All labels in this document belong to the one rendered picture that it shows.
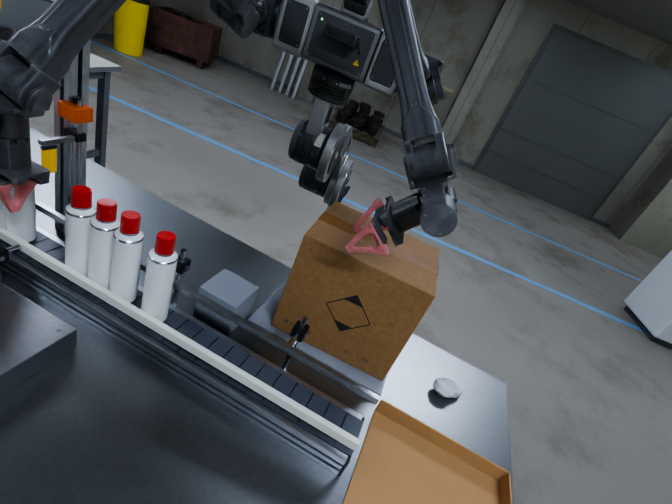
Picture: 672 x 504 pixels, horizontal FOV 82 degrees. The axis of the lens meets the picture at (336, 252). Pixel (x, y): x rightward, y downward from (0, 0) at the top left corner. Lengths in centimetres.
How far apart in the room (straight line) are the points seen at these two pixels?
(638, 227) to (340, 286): 828
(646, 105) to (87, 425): 878
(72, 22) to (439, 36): 758
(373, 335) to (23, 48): 79
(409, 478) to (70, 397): 63
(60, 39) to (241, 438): 71
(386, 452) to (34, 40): 93
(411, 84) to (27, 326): 78
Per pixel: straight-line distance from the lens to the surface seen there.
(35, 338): 86
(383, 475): 86
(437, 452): 96
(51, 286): 98
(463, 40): 814
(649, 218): 893
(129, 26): 709
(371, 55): 124
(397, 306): 84
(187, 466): 77
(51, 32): 79
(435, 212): 62
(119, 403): 83
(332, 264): 82
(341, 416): 83
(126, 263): 84
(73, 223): 89
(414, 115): 69
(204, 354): 79
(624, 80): 870
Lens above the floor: 151
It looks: 29 degrees down
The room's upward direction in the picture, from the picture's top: 23 degrees clockwise
